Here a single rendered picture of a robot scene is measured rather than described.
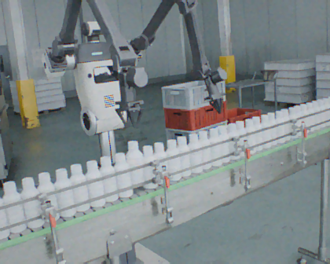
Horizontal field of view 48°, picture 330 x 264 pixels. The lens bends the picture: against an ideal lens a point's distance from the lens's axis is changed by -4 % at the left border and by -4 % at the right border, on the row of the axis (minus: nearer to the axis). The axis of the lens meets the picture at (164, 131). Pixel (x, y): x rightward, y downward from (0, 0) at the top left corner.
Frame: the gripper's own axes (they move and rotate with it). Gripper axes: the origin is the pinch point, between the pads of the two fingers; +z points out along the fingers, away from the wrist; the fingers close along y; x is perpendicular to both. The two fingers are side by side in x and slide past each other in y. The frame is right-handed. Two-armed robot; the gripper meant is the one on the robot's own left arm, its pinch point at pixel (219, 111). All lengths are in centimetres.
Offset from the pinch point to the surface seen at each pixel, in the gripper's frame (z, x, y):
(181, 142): 10.4, -18.1, -42.9
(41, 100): -234, 863, 204
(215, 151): 18.0, -17.1, -25.8
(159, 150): 11, -18, -55
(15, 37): -334, 657, 112
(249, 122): 10.2, -18.8, -1.5
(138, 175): 18, -17, -66
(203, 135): 10.0, -18.3, -31.0
